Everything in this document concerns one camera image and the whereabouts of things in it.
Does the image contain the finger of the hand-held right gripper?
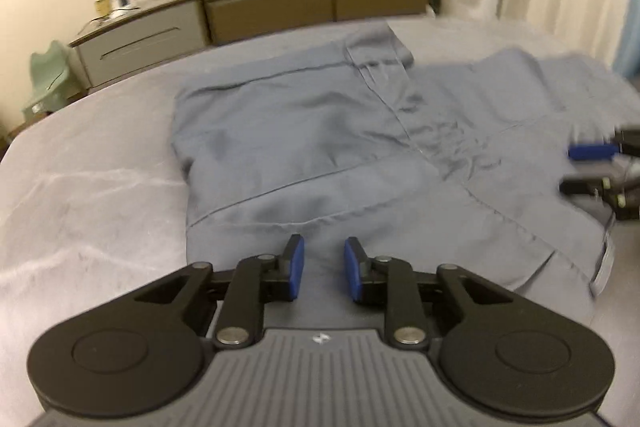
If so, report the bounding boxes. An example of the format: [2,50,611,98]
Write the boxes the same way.
[559,174,640,223]
[567,127,640,163]

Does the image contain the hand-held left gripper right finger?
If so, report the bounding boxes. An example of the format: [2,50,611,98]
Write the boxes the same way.
[343,236,501,351]

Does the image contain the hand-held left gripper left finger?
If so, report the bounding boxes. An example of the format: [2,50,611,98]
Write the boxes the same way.
[135,234,306,351]

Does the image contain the grey-blue shirt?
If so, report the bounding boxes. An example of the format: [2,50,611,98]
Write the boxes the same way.
[172,21,628,333]

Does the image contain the long grey brown sideboard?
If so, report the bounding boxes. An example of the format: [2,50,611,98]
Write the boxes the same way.
[69,0,431,90]

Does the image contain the green plastic chair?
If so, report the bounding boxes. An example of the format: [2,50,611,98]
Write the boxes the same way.
[21,39,86,118]

